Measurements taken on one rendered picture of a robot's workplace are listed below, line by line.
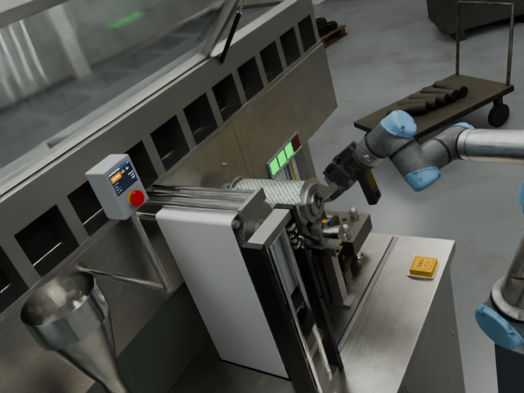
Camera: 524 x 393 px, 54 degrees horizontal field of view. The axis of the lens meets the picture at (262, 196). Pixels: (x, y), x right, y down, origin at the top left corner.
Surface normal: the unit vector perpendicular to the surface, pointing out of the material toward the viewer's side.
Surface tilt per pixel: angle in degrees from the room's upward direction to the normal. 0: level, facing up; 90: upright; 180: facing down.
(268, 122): 90
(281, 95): 90
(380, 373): 0
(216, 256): 90
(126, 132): 90
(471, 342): 0
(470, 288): 0
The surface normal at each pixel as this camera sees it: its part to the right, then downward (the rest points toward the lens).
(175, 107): 0.83, 0.05
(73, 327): 0.54, 0.29
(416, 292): -0.28, -0.83
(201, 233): -0.49, 0.56
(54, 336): 0.01, 0.50
